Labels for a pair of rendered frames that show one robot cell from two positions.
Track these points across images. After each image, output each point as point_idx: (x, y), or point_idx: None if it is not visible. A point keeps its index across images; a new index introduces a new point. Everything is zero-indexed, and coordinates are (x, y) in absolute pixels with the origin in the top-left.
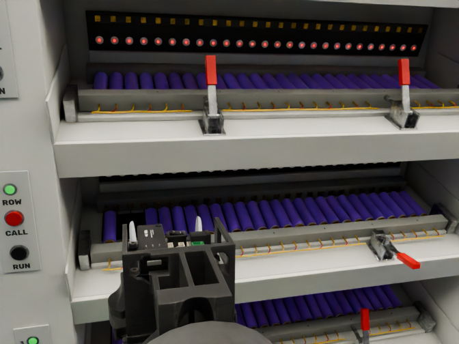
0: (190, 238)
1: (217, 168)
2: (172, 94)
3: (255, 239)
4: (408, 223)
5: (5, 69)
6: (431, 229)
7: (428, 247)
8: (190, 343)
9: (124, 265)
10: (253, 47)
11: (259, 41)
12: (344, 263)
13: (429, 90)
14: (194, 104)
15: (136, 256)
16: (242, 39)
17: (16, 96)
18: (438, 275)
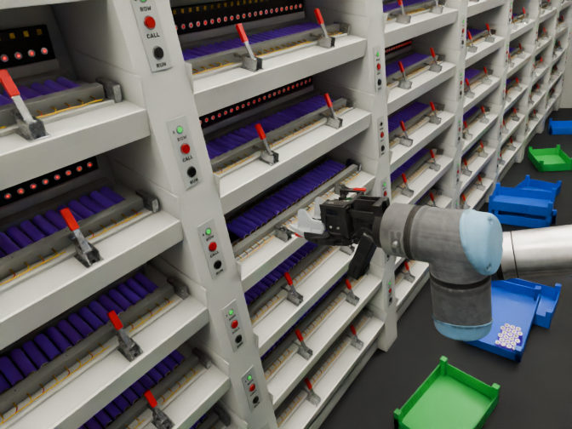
0: (341, 198)
1: (279, 180)
2: (240, 151)
3: (292, 212)
4: (344, 174)
5: (196, 168)
6: (352, 173)
7: (357, 181)
8: (396, 208)
9: (344, 210)
10: (243, 107)
11: (245, 103)
12: None
13: (333, 103)
14: (248, 151)
15: (346, 206)
16: (238, 105)
17: (202, 180)
18: (364, 193)
